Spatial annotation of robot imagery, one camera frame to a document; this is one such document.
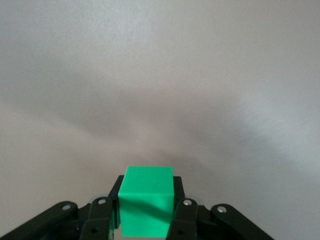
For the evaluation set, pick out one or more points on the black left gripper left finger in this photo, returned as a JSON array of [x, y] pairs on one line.
[[97, 217]]

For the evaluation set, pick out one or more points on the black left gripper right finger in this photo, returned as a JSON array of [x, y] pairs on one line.
[[186, 220]]

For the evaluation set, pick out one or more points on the green cube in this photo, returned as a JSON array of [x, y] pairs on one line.
[[146, 195]]

